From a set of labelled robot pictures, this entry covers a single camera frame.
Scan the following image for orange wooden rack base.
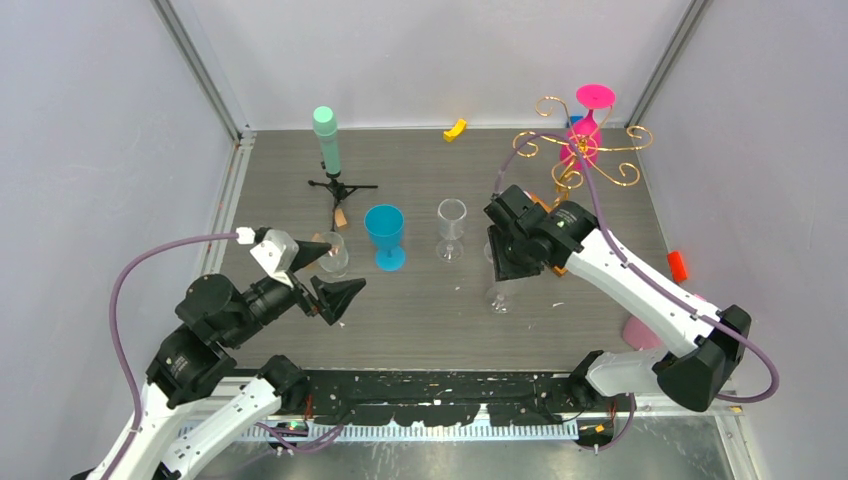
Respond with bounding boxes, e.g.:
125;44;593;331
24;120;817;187
524;190;568;277

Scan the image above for small wooden blocks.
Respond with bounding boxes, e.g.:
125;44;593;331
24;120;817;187
333;208;348;229

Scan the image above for purple cable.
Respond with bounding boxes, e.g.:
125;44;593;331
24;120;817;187
109;232;241;480
493;133;781;405

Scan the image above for black front rail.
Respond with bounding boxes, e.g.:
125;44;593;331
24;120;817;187
277;370;591;427

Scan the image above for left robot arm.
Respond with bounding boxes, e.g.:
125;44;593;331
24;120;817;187
77;227;367;479

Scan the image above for gold wire glass rack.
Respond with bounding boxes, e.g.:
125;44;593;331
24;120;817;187
512;84;654;206

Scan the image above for pink dustpan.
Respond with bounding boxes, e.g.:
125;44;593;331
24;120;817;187
622;316;664;351

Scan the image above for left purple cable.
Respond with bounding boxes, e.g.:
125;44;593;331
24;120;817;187
109;232;241;480

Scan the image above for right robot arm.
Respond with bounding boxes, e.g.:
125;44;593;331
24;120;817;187
484;185;751;412

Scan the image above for black tripod stand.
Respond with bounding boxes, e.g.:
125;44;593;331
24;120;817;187
307;174;378;212

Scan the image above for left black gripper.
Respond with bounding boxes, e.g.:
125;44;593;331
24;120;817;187
224;239;367;346

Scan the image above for mint green microphone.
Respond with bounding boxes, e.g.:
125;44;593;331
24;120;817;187
312;106;341;177

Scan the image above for blue wine glass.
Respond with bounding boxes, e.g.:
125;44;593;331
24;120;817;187
364;204;406;272

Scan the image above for clear plain wine glass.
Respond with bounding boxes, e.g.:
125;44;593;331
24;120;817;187
436;198;467;263

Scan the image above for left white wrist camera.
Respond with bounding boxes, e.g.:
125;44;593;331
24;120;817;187
235;227;300;288

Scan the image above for pink wine glass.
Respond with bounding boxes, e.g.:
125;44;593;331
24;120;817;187
564;84;616;167

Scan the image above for clear patterned wine glass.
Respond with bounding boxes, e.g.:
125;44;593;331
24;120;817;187
312;231;349;278

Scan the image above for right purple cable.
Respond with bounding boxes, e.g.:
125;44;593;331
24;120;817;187
493;133;781;405

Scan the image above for yellow curved block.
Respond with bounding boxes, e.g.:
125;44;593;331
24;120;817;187
442;118;467;143

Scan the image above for red small block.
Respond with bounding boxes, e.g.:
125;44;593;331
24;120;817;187
667;250;689;284

